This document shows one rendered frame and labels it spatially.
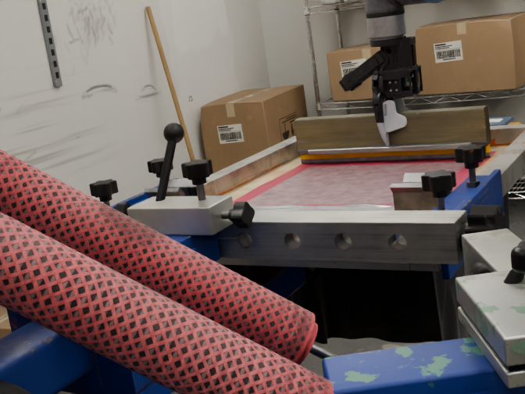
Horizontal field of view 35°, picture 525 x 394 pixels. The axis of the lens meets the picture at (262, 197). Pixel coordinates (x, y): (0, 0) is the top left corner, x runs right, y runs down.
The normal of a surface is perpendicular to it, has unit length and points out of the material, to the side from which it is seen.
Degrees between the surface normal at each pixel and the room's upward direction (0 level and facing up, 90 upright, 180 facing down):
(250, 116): 89
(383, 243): 90
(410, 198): 90
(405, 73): 90
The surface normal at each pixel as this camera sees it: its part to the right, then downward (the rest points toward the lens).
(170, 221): -0.47, 0.26
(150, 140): 0.87, -0.01
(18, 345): -0.14, -0.97
